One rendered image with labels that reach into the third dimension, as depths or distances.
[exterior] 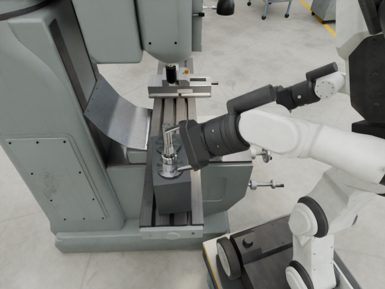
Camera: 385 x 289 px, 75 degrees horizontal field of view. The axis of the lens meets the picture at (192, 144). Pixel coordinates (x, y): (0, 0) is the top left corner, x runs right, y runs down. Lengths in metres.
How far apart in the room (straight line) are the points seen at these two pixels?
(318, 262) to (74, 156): 1.12
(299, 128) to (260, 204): 1.75
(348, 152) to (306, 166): 2.09
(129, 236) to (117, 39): 1.27
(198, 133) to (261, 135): 0.16
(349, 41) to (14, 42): 0.95
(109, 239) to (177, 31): 1.39
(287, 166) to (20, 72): 2.11
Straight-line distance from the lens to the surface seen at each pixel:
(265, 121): 0.46
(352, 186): 0.76
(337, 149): 0.47
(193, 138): 0.59
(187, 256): 1.94
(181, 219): 0.94
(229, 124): 0.51
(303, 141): 0.46
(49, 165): 1.39
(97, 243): 1.93
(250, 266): 1.35
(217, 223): 1.82
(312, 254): 1.12
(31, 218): 2.41
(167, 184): 0.80
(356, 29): 0.59
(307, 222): 0.95
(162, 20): 0.95
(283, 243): 1.40
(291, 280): 1.25
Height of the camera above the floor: 1.82
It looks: 47 degrees down
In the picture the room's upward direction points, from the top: straight up
